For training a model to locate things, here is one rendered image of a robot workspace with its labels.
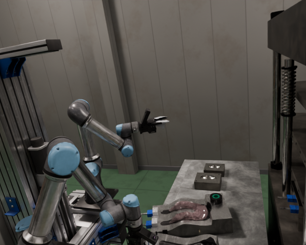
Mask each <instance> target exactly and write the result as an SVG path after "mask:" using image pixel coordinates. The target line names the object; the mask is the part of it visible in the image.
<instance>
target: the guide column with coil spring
mask: <svg viewBox="0 0 306 245"><path fill-rule="evenodd" d="M284 67H294V60H292V59H284ZM289 73H294V71H289V72H284V74H289ZM293 76H294V74H292V75H286V76H284V78H287V77H293ZM291 80H294V78H290V79H284V81H291ZM293 83H294V81H293V82H287V83H284V85H288V84H293ZM293 86H294V85H291V86H284V88H291V87H293ZM292 90H294V88H292V89H284V91H292ZM293 93H294V92H289V93H284V95H289V94H293ZM291 97H293V95H291V96H284V98H291ZM288 101H293V99H288V100H284V102H288ZM290 104H293V102H291V103H284V105H290ZM290 107H293V105H291V106H284V108H290ZM292 110H293V109H283V111H292ZM284 114H293V112H289V113H284ZM292 129H293V117H283V168H282V196H283V197H287V194H288V195H290V181H291V171H290V170H291V163H292V138H291V134H292Z"/></svg>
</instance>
